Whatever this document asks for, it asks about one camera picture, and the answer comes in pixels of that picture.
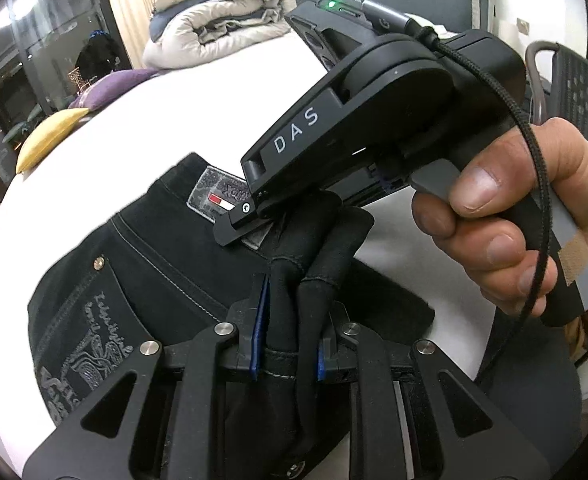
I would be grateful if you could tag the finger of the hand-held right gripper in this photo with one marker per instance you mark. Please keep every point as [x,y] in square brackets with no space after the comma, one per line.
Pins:
[244,215]

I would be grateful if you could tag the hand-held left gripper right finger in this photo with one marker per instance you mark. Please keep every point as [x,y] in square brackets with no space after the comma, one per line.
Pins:
[322,355]

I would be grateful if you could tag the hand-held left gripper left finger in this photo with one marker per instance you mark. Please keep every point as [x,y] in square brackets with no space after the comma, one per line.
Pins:
[258,330]

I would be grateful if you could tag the black denim pants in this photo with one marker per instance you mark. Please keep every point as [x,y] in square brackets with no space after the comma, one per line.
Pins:
[154,240]

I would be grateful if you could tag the person's right hand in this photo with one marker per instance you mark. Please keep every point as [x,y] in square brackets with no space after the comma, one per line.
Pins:
[494,180]

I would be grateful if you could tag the white bed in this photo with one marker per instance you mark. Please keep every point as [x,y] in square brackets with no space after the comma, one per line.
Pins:
[139,125]

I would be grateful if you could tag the purple pillow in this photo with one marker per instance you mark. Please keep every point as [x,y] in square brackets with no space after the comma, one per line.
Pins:
[119,85]

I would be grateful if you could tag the rolled beige grey duvet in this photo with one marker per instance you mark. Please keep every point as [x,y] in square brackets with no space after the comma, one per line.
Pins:
[214,25]

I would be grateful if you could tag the black mesh chair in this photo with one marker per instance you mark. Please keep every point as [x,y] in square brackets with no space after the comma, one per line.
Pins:
[584,90]

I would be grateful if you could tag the yellow pillow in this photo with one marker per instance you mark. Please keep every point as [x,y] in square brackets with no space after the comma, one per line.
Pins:
[49,140]

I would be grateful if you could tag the person's grey trouser leg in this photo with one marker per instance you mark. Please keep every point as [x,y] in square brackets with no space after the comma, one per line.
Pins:
[529,410]

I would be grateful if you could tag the dark hanging clothes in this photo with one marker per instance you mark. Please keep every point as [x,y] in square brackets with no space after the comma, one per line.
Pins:
[96,60]

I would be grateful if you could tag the glass window door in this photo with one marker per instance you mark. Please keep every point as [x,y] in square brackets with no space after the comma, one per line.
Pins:
[29,70]

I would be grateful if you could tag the wall socket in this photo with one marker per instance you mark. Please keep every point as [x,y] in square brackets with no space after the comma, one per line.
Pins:
[523,26]

